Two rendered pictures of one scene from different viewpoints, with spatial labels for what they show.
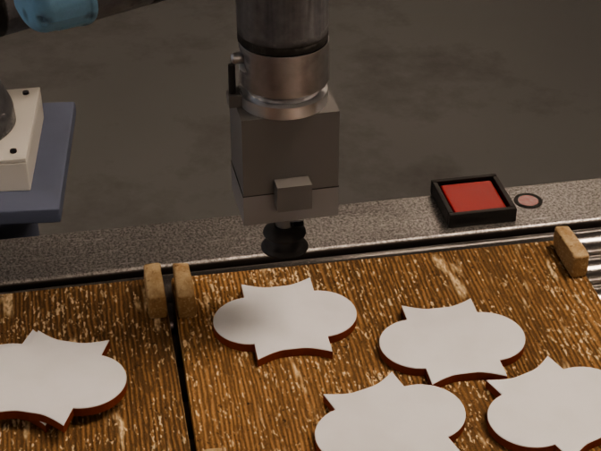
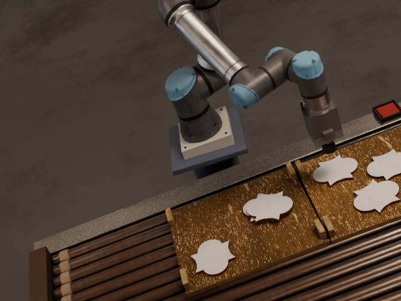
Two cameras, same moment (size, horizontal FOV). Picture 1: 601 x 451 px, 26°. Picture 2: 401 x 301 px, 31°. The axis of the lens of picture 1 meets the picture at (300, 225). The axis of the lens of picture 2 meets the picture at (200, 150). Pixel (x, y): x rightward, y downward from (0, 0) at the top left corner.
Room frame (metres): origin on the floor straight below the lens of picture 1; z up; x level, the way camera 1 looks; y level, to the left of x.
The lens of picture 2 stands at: (-0.68, 0.00, 2.35)
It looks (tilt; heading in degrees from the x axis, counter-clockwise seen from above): 36 degrees down; 12
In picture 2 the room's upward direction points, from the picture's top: 22 degrees counter-clockwise
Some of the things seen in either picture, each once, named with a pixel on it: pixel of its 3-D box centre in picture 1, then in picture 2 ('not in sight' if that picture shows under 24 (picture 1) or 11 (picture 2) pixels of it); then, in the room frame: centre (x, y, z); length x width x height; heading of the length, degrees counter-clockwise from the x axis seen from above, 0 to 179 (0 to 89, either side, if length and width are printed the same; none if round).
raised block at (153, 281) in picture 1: (155, 290); (291, 171); (1.02, 0.14, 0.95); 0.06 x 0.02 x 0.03; 11
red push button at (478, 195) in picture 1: (472, 201); (388, 111); (1.22, -0.19, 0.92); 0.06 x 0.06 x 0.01; 11
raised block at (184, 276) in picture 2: not in sight; (185, 279); (0.68, 0.48, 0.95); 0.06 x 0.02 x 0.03; 11
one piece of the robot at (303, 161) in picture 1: (283, 151); (322, 122); (0.97, 0.01, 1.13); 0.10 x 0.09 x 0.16; 12
